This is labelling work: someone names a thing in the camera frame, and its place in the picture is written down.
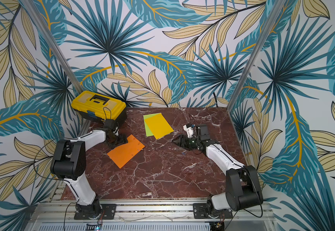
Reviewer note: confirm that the aluminium corner post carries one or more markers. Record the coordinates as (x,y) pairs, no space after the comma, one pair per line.
(257,49)
(43,28)

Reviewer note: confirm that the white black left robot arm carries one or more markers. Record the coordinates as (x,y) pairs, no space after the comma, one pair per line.
(69,159)

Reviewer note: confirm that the orange paper sheet stack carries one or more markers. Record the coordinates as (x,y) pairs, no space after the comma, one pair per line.
(122,154)

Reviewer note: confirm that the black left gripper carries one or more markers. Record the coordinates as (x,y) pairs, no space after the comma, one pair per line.
(122,139)

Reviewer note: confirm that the yellow paper sheet stack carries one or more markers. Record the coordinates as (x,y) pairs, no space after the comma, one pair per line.
(159,126)

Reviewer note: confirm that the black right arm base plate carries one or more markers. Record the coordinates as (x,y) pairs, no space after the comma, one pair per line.
(207,211)

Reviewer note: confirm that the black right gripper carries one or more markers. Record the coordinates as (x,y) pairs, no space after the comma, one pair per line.
(186,142)

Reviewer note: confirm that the aluminium front rail frame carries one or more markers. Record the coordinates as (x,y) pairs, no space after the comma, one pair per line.
(182,214)

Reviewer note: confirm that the yellow black toolbox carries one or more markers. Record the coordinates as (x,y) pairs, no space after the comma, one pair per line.
(98,108)

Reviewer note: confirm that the aluminium corner post left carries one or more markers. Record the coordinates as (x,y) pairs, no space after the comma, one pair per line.
(43,28)

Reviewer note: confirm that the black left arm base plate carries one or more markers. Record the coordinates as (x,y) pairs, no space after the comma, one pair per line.
(95,212)

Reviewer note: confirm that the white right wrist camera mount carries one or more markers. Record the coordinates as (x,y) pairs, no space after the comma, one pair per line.
(190,130)

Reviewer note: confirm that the green paper sheet stack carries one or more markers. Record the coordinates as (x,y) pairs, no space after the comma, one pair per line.
(147,129)

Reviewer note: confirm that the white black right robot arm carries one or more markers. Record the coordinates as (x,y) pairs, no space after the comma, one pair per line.
(242,189)

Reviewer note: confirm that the aluminium corner post right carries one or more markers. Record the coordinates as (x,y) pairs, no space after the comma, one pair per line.
(257,49)

